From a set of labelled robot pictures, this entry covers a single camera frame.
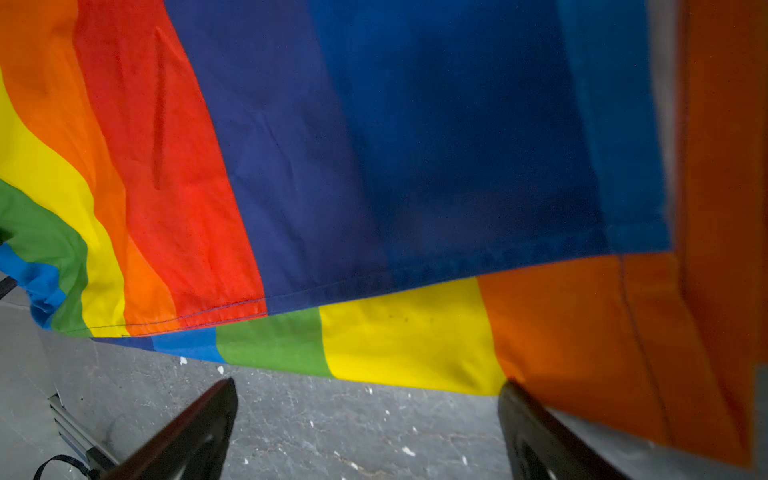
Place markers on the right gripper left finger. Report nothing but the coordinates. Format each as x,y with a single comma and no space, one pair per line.
192,446

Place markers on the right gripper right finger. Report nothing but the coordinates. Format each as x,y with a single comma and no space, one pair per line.
539,446

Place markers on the rainbow striped shorts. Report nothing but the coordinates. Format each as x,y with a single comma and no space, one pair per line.
431,194

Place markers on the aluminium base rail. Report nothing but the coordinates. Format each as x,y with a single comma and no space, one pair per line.
89,457

